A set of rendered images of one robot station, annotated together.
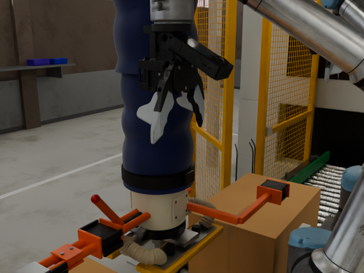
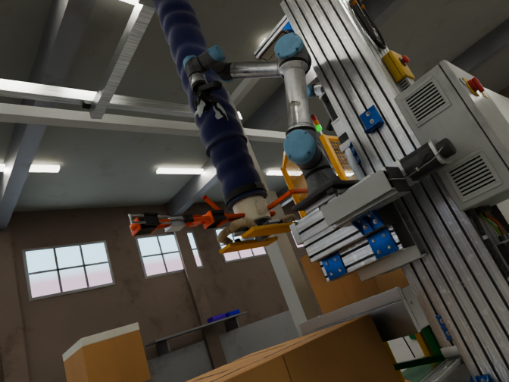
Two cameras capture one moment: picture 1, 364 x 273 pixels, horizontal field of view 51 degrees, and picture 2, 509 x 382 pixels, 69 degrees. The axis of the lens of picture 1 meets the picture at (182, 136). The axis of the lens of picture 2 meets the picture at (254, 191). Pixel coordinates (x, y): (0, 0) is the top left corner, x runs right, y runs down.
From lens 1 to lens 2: 130 cm
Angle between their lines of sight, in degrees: 36
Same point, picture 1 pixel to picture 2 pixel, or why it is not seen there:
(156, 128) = (199, 110)
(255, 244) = not seen: hidden behind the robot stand
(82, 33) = (247, 287)
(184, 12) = (200, 76)
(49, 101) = (234, 355)
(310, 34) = (255, 70)
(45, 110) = not seen: hidden behind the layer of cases
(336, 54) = (268, 70)
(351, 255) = (292, 116)
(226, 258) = not seen: hidden behind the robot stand
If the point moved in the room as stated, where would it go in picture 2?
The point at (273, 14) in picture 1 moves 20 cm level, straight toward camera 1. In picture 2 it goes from (240, 72) to (217, 51)
